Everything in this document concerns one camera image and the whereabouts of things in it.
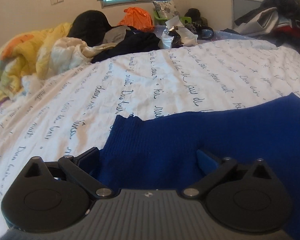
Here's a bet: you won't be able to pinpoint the blue beaded knit sweater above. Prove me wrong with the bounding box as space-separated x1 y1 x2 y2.
90 94 300 239

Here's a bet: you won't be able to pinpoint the dark clothes on bed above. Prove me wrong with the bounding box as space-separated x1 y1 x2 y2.
86 25 160 63

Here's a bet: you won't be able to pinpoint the pile of clothes at right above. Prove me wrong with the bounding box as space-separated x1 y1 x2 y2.
234 0 300 54

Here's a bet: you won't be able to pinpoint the white script-print bedsheet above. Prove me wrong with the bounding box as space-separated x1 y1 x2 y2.
0 40 300 237

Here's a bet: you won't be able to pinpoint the yellow floral quilt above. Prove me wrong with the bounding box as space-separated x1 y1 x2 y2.
0 23 116 103

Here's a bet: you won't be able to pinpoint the black round cushion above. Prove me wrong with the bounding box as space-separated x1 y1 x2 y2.
67 10 112 47

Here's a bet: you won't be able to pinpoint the green plastic basket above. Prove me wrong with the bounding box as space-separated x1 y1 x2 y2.
153 9 193 27

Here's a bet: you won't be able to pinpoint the dark plush toy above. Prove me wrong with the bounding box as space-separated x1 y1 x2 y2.
185 8 208 27

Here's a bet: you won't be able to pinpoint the orange plastic bag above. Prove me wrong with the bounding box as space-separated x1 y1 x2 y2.
117 7 154 33

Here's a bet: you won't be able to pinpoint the blue floral white pillow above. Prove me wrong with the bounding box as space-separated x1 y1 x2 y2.
153 0 180 20

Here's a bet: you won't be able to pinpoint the grey wall panel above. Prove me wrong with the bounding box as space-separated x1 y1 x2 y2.
231 0 261 29

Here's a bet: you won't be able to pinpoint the white wall switch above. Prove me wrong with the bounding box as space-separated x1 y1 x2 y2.
50 0 64 5

